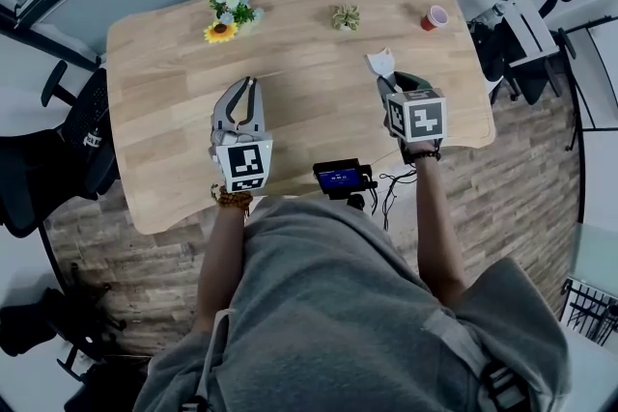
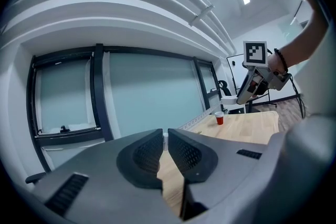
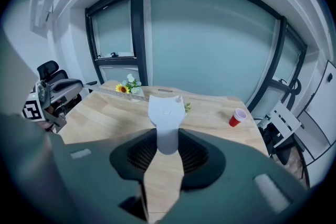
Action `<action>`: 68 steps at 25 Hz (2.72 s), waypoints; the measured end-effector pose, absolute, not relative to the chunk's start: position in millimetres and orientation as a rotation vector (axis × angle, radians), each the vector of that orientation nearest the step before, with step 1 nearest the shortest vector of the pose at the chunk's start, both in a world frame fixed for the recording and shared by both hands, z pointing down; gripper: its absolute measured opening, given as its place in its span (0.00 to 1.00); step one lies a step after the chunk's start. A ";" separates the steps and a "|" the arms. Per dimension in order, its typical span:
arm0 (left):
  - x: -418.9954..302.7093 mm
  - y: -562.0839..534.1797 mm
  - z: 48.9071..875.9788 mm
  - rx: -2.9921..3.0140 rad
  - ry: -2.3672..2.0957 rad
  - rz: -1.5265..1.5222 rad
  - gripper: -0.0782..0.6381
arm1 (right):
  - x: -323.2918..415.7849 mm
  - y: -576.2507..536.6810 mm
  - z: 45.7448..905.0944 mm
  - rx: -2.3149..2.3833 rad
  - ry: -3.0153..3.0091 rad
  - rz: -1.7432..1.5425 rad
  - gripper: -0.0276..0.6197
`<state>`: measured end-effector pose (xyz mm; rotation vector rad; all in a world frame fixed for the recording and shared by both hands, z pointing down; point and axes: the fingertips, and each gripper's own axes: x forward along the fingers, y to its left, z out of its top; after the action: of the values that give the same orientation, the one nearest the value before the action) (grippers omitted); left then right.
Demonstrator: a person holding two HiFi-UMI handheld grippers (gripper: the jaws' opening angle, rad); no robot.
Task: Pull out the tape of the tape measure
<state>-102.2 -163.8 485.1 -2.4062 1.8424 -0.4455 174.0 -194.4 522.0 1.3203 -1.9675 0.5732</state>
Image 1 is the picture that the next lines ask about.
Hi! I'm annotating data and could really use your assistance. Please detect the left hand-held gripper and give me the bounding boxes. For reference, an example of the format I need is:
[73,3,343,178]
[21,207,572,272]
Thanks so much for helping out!
[208,75,274,195]

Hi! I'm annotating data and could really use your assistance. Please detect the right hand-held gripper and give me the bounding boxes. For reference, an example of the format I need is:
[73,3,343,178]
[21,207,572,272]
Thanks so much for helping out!
[376,70,448,145]

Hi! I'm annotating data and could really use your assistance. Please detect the small white object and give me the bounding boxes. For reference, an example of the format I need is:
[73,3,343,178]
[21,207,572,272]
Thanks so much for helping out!
[250,45,396,81]

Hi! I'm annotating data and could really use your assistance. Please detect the person's left forearm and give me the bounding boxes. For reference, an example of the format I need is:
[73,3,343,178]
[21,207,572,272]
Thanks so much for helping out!
[194,201,253,335]

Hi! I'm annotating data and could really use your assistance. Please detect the person's right forearm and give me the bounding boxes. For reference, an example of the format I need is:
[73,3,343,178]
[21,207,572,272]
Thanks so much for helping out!
[411,155,468,306]

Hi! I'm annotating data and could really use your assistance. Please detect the red cup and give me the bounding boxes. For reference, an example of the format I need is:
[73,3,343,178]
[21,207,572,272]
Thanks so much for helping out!
[419,4,450,33]

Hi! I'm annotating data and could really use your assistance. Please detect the artificial flower bouquet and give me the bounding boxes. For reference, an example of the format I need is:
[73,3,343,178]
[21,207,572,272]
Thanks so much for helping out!
[203,0,266,45]

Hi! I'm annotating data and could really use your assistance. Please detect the small potted succulent plant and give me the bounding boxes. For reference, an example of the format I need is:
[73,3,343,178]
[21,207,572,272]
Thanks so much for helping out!
[330,3,361,33]

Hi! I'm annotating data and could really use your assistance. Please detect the small black monitor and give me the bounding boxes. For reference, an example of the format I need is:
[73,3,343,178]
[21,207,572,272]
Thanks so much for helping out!
[312,157,379,201]

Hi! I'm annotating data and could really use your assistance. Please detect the black office chair with headrest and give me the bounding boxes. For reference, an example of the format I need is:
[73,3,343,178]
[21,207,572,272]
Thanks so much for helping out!
[469,0,581,108]

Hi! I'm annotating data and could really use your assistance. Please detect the white slatted chair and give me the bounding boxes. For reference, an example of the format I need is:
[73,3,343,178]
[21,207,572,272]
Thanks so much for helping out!
[501,0,562,74]

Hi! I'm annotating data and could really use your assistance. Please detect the black mesh office chair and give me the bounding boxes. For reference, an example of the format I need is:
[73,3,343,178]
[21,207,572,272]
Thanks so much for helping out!
[0,60,122,237]

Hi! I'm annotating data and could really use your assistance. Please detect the white board on black stand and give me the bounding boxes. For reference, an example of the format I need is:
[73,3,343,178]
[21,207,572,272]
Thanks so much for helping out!
[559,16,618,151]

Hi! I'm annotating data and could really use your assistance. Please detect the person's grey shirt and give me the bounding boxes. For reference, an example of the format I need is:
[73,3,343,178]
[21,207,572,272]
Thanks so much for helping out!
[132,196,574,412]

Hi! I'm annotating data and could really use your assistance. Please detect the black swivel chair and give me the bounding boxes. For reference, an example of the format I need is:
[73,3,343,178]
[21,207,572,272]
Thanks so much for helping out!
[0,262,127,383]

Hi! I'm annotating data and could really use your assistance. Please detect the wooden bead bracelet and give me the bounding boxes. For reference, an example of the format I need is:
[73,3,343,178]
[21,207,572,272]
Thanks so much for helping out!
[210,184,255,214]

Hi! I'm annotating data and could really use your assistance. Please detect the black cables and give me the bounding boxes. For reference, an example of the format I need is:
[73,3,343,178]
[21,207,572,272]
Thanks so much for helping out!
[371,167,419,233]

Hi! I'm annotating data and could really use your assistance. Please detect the grey strap with black buckle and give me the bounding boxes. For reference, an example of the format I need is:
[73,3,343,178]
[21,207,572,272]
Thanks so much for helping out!
[422,308,530,412]

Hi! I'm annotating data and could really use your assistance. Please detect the black wire rack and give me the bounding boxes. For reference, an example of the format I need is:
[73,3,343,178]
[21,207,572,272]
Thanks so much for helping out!
[559,277,618,348]

